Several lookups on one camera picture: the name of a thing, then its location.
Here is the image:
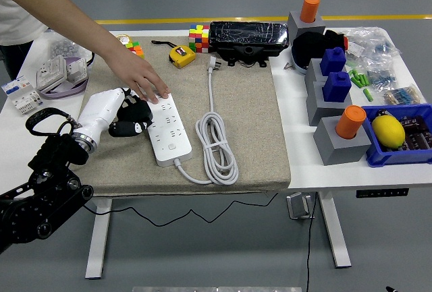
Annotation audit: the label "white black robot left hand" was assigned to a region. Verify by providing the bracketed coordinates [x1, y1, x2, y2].
[76, 86, 153, 145]

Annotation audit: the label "person's hand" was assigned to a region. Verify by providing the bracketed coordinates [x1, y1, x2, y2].
[103, 47, 170, 105]

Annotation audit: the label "black power adapter plug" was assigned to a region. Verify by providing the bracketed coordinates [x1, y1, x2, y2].
[117, 98, 155, 125]

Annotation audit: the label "white power strip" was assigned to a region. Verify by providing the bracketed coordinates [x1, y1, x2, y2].
[147, 93, 193, 167]

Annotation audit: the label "colourful puzzle cube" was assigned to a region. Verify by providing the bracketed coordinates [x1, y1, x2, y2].
[188, 24, 211, 53]
[126, 40, 146, 60]

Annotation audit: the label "round yellow tape measure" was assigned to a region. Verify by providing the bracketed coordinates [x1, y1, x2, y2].
[86, 34, 132, 69]

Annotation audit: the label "yellow black tape measure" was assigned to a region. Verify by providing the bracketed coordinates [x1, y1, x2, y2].
[151, 39, 197, 69]

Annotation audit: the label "clear bag of metal nuts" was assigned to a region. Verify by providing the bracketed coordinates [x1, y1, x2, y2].
[32, 30, 90, 70]

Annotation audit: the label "white circuit breaker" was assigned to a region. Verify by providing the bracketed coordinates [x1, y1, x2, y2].
[1, 75, 44, 116]

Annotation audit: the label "white table leg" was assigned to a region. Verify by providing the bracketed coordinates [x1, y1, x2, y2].
[317, 191, 352, 269]
[84, 198, 113, 280]

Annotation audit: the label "black table control panel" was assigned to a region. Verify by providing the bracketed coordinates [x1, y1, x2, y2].
[356, 188, 410, 200]

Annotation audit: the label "grey-brown fabric mat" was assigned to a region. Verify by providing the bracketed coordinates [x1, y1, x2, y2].
[61, 35, 292, 198]

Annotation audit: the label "black film-wrapped box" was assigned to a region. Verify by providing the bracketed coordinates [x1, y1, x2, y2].
[208, 21, 290, 59]

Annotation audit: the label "person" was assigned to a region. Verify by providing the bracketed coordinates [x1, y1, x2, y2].
[0, 0, 50, 80]

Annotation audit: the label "silver metal hook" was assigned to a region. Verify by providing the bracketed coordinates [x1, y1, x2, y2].
[286, 192, 315, 221]

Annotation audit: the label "blue plastic bin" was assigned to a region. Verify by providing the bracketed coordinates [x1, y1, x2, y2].
[360, 103, 432, 168]

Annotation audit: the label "grey hollow block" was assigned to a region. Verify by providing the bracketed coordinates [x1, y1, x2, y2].
[287, 11, 327, 38]
[313, 115, 373, 167]
[306, 81, 354, 127]
[304, 58, 330, 86]

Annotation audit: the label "yellow lemon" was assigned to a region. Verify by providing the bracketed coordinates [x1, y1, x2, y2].
[371, 115, 406, 148]

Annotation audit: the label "dark brown components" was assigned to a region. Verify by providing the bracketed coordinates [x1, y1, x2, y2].
[398, 115, 432, 151]

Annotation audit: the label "grey round base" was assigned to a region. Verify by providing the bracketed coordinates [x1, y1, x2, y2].
[292, 57, 310, 76]

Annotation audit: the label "orange cylinder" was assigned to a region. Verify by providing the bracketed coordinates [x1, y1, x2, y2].
[300, 0, 321, 23]
[335, 105, 367, 140]

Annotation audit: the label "black cloth bundle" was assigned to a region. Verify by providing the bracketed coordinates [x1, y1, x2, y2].
[291, 29, 348, 69]

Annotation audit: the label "blue block with knob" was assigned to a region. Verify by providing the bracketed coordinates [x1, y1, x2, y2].
[322, 71, 352, 104]
[319, 47, 348, 77]

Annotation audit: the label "clear bag of blue resistors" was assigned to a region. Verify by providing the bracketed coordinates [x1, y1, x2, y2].
[366, 65, 398, 91]

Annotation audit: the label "clear bag with white label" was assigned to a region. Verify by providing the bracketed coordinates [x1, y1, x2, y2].
[343, 28, 372, 69]

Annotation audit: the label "clear bag of blue components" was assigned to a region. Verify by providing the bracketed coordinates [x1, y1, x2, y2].
[366, 27, 403, 70]

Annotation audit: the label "white wall socket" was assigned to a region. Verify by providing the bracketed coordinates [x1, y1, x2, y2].
[36, 55, 68, 91]
[63, 57, 89, 82]

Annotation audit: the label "white power cord with plug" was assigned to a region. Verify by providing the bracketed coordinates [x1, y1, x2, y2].
[172, 56, 240, 186]

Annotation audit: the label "hanging black cable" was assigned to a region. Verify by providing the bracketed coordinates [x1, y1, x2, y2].
[305, 192, 318, 292]

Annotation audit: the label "black plastic bracket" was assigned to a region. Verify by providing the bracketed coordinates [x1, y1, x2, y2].
[215, 44, 273, 69]

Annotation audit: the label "thin black adapter cord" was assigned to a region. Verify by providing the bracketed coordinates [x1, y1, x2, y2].
[83, 192, 280, 228]

